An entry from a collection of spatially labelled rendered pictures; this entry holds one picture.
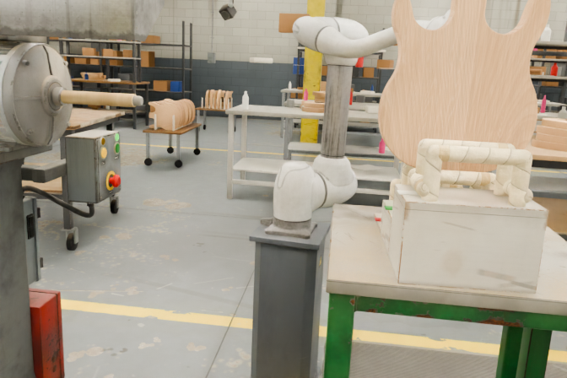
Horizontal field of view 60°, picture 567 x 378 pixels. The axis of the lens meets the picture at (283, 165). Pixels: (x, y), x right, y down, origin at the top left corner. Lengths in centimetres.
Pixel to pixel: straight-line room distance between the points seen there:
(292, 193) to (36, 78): 100
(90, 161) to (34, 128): 29
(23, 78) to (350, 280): 85
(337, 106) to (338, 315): 109
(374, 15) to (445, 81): 1107
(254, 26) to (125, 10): 1133
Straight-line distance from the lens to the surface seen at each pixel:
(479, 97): 120
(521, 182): 104
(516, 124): 123
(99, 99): 127
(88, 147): 154
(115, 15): 109
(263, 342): 210
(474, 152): 100
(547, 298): 111
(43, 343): 174
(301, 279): 193
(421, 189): 100
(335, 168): 199
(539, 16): 123
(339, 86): 197
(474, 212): 102
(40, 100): 130
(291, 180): 188
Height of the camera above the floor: 135
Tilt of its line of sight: 12 degrees down
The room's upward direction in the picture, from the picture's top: 3 degrees clockwise
